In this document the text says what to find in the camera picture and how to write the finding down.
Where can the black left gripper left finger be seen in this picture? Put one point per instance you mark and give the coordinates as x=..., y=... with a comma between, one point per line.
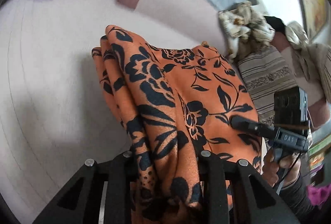
x=79, y=201

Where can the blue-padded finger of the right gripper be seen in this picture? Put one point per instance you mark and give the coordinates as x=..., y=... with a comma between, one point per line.
x=252, y=127

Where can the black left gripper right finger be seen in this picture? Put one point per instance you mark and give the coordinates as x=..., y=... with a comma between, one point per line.
x=237, y=193

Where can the orange black floral cloth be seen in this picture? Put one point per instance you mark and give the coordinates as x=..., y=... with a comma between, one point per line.
x=173, y=104

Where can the striped beige pillow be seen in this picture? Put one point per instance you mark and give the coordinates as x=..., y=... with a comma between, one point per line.
x=264, y=73

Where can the cream floral crumpled cloth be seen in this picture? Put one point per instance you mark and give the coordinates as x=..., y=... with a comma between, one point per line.
x=246, y=30

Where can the pink and maroon bolster pillow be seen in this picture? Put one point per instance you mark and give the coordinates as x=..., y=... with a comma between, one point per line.
x=196, y=19

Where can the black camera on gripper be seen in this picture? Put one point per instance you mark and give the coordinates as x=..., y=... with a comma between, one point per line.
x=291, y=109

